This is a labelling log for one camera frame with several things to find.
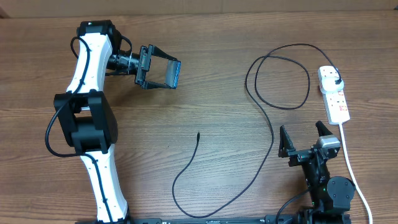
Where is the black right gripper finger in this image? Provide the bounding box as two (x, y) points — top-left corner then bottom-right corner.
(278, 125), (295, 157)
(315, 121), (333, 137)

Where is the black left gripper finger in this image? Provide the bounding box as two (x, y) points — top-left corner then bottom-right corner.
(142, 81), (172, 90)
(151, 45), (178, 61)

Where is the blue Galaxy smartphone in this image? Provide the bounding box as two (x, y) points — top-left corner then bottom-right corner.
(165, 60), (181, 89)

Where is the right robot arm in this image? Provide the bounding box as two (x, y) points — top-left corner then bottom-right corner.
(275, 121), (356, 224)

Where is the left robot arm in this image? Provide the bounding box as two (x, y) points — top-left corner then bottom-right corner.
(49, 20), (181, 223)

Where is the white charger plug adapter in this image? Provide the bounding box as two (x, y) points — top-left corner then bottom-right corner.
(320, 77), (345, 94)

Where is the white power strip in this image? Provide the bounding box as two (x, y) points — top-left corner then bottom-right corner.
(318, 65), (350, 125)

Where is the white power strip cord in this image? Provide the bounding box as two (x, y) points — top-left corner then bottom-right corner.
(338, 123), (374, 224)

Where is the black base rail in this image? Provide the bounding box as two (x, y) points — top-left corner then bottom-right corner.
(74, 213), (352, 224)

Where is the black USB charging cable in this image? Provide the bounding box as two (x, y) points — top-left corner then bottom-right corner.
(172, 43), (343, 219)

